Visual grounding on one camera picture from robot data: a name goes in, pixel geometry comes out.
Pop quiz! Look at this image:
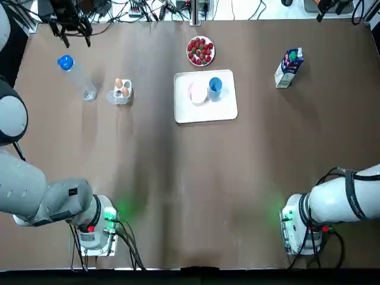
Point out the pink plastic bowl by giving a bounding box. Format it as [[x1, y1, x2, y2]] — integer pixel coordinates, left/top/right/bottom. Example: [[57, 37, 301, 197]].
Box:
[[187, 81, 208, 105]]

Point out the dark blue milk carton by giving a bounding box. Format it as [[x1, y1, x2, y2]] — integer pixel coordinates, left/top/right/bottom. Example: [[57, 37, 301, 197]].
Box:
[[274, 47, 305, 89]]

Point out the cream plastic tray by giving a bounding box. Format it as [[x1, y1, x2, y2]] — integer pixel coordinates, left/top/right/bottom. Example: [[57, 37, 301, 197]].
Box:
[[173, 69, 239, 124]]

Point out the clear bottle with blue cap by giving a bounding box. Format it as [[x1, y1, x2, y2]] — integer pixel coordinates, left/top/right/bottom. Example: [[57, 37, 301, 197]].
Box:
[[56, 55, 97, 102]]

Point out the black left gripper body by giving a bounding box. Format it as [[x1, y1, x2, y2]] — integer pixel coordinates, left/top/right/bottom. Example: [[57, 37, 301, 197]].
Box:
[[44, 0, 91, 32]]

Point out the black base cable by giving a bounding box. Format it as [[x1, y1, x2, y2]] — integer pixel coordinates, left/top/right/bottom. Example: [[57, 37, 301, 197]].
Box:
[[114, 218, 147, 271]]

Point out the white plate of strawberries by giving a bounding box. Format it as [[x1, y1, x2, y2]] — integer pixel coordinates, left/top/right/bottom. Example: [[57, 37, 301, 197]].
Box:
[[186, 36, 216, 67]]

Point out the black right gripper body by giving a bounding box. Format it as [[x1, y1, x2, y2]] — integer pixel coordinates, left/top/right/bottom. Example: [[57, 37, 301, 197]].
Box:
[[322, 0, 347, 13]]

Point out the blue plastic cup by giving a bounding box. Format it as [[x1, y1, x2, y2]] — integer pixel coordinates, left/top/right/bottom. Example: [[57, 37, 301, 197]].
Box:
[[208, 77, 223, 103]]

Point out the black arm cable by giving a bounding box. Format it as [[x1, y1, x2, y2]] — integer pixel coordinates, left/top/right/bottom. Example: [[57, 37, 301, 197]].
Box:
[[316, 166, 357, 186]]

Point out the clear plastic egg box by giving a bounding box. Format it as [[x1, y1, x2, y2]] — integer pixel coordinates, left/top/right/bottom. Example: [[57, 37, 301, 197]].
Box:
[[106, 78, 134, 105]]

